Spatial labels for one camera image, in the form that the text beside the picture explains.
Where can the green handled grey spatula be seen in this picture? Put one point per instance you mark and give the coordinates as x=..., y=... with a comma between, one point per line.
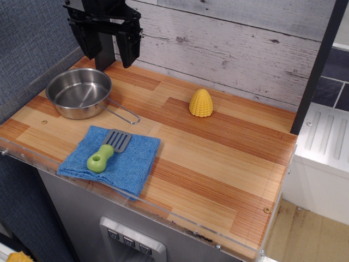
x=115, y=141

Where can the yellow object at bottom corner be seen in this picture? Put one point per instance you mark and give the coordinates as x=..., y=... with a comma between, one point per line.
x=19, y=257

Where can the silver pot with wire handle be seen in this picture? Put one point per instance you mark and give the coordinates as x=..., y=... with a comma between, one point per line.
x=83, y=93

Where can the black right vertical post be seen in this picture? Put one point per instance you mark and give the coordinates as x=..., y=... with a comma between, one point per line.
x=321, y=58

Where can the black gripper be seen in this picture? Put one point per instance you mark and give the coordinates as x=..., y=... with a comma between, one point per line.
x=89, y=18

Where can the blue folded cloth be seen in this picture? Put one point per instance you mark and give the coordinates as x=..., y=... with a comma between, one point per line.
x=126, y=171

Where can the grey dispenser button panel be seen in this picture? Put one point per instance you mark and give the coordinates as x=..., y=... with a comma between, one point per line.
x=126, y=244

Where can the yellow toy corn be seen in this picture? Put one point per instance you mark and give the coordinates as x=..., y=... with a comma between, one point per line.
x=201, y=104

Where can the clear acrylic table edge guard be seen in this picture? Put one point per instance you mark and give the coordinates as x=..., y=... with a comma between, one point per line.
x=221, y=191

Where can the white ridged side cabinet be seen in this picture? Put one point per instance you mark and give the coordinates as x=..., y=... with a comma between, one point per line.
x=317, y=178

